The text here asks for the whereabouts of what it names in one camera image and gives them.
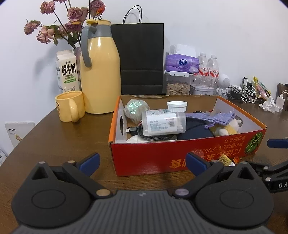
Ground dark navy pouch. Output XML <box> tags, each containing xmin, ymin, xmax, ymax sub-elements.
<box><xmin>177</xmin><ymin>118</ymin><xmax>214</xmax><ymax>140</ymax></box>

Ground yellow plush toy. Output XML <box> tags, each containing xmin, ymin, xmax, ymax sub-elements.
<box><xmin>209</xmin><ymin>118</ymin><xmax>242</xmax><ymax>136</ymax></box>

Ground purple knitted cloth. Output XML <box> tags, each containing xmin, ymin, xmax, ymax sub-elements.
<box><xmin>186</xmin><ymin>112</ymin><xmax>236</xmax><ymax>129</ymax></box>

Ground braided black cable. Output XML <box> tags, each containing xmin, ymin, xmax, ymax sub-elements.
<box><xmin>125</xmin><ymin>122</ymin><xmax>178</xmax><ymax>142</ymax></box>

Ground large white ribbed cap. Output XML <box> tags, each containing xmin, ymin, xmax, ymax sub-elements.
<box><xmin>167</xmin><ymin>101</ymin><xmax>188</xmax><ymax>113</ymax></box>

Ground iridescent ball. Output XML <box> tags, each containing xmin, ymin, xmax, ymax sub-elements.
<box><xmin>123</xmin><ymin>99</ymin><xmax>150</xmax><ymax>124</ymax></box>

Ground small yellow packet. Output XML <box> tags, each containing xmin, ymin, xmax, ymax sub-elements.
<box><xmin>218</xmin><ymin>154</ymin><xmax>235</xmax><ymax>167</ymax></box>

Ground red cardboard pumpkin box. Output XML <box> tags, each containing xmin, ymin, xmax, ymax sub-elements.
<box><xmin>108</xmin><ymin>94</ymin><xmax>268</xmax><ymax>177</ymax></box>

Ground crumpled white paper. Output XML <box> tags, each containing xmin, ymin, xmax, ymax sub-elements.
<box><xmin>259</xmin><ymin>96</ymin><xmax>275</xmax><ymax>114</ymax></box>

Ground white power adapter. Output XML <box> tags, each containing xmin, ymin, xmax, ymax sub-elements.
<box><xmin>275</xmin><ymin>95</ymin><xmax>285</xmax><ymax>112</ymax></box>

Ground colourful snack packets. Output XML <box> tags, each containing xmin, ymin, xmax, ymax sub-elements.
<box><xmin>253</xmin><ymin>76</ymin><xmax>271</xmax><ymax>100</ymax></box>

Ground yellow ceramic mug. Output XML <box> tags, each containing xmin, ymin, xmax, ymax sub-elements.
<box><xmin>55</xmin><ymin>91</ymin><xmax>86</xmax><ymax>123</ymax></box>

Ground white tin box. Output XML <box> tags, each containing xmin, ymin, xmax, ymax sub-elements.
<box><xmin>189</xmin><ymin>85</ymin><xmax>214</xmax><ymax>96</ymax></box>

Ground white robot figurine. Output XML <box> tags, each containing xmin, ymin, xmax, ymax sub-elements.
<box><xmin>216</xmin><ymin>74</ymin><xmax>230</xmax><ymax>96</ymax></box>

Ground clear seed container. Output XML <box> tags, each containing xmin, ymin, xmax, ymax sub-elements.
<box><xmin>165</xmin><ymin>70</ymin><xmax>192</xmax><ymax>95</ymax></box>

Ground blue white paper box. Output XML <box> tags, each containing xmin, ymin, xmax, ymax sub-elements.
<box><xmin>0</xmin><ymin>149</ymin><xmax>7</xmax><ymax>166</ymax></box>

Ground water bottle left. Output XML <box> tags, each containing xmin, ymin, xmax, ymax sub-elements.
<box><xmin>196</xmin><ymin>53</ymin><xmax>209</xmax><ymax>85</ymax></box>

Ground water bottle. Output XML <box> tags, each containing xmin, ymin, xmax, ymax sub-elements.
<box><xmin>208</xmin><ymin>55</ymin><xmax>219</xmax><ymax>88</ymax></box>
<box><xmin>196</xmin><ymin>53</ymin><xmax>209</xmax><ymax>85</ymax></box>

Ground white milk carton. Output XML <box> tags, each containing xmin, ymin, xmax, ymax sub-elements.
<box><xmin>56</xmin><ymin>50</ymin><xmax>80</xmax><ymax>94</ymax></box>

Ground yellow thermos jug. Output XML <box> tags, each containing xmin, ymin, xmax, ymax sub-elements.
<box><xmin>80</xmin><ymin>19</ymin><xmax>121</xmax><ymax>114</ymax></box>

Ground water bottle middle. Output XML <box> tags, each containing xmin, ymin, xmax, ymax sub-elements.
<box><xmin>208</xmin><ymin>55</ymin><xmax>219</xmax><ymax>88</ymax></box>

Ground purple tissue pack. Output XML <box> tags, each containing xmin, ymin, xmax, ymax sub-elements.
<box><xmin>165</xmin><ymin>54</ymin><xmax>200</xmax><ymax>74</ymax></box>

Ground black paper bag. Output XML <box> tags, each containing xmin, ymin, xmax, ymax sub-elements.
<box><xmin>111</xmin><ymin>5</ymin><xmax>164</xmax><ymax>96</ymax></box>

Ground dried pink rose bouquet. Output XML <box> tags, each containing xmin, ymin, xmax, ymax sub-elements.
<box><xmin>23</xmin><ymin>0</ymin><xmax>107</xmax><ymax>49</ymax></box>

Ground tangled cables pile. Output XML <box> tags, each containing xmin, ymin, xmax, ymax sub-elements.
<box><xmin>226</xmin><ymin>77</ymin><xmax>258</xmax><ymax>104</ymax></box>

